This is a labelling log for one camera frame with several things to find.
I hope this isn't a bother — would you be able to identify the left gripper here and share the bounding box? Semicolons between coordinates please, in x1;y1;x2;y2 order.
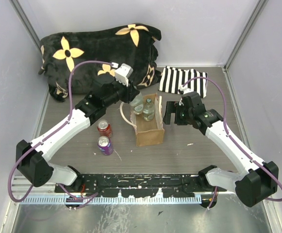
104;76;140;108

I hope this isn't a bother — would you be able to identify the clear bottle front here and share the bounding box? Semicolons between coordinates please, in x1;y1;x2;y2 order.
129;92;144;115

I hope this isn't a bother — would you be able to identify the clear bottle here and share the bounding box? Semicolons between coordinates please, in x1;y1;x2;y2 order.
143;99;155;121
129;92;144;115

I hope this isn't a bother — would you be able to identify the cat print canvas bag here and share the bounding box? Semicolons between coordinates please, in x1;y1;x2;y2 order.
119;93;165;147

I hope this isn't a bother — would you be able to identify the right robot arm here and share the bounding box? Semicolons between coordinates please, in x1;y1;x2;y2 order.
163;92;279;207

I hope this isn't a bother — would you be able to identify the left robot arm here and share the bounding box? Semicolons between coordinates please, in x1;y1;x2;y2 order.
16;75;140;192

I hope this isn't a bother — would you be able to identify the black white striped cloth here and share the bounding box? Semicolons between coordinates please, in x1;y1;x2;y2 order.
158;66;208;98

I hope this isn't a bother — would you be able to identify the red soda can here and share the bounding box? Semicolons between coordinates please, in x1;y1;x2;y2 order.
97;119;112;138

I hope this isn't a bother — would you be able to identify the black floral plush blanket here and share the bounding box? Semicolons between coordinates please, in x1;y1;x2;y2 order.
39;23;162;102

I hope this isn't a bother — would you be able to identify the purple soda can front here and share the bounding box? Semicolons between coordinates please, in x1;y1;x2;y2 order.
97;136;114;155

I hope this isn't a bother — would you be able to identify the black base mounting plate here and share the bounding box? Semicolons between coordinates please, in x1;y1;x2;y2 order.
63;173;215;198

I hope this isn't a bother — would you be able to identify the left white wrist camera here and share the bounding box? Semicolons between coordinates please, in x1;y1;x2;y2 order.
112;63;133;87

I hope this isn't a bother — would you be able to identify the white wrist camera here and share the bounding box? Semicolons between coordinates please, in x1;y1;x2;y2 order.
178;86;193;95
112;63;133;87

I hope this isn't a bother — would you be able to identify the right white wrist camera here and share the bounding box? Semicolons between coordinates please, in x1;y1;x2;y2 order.
178;86;193;95

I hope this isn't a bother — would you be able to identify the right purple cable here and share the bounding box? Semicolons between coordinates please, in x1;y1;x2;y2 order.
179;76;282;210

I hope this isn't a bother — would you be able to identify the aluminium rail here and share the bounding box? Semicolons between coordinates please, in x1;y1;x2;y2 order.
9;174;274;195

